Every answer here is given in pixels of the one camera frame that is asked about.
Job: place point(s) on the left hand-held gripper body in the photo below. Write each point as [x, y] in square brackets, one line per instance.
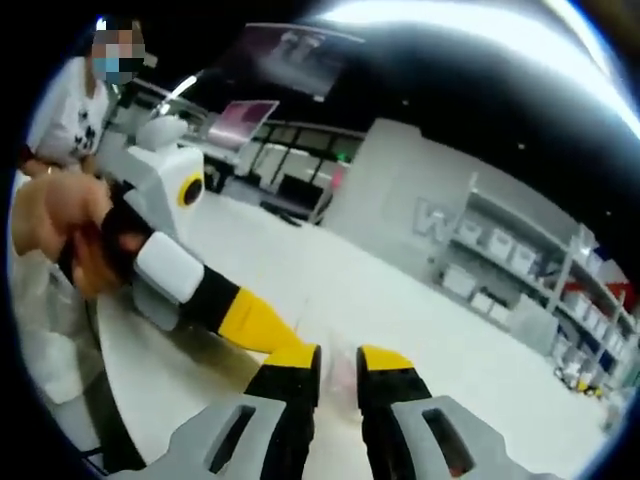
[160, 175]

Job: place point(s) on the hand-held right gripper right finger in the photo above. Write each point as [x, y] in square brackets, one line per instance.
[475, 440]

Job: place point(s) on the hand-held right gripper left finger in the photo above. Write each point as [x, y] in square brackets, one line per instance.
[200, 445]

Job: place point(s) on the clear resealable bag pink contents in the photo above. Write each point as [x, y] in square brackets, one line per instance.
[342, 372]

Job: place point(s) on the person's left hand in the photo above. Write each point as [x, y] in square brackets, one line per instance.
[60, 215]

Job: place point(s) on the grey desk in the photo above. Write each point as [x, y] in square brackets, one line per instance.
[220, 165]

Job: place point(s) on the short ceiling light bar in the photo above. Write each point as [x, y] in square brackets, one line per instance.
[179, 95]

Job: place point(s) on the pink curved monitor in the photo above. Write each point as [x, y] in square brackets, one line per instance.
[242, 125]

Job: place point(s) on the black flat device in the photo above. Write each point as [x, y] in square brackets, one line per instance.
[292, 219]

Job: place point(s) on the grey plastic crate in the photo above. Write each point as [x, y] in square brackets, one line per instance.
[534, 325]

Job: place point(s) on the black monitor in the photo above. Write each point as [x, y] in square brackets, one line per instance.
[302, 191]

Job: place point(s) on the black framed glass partition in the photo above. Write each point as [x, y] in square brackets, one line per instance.
[300, 145]

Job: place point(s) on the pink item on white stand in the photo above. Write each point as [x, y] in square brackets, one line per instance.
[339, 180]

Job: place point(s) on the grey metal shelf rack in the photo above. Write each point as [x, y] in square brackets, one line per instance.
[555, 280]

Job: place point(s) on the hanging dark screen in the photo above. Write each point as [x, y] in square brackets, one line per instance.
[300, 55]

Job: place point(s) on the row of white storage boxes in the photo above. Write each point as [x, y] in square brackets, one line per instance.
[520, 255]

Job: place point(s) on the long ceiling light strip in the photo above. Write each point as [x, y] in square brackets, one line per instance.
[525, 45]

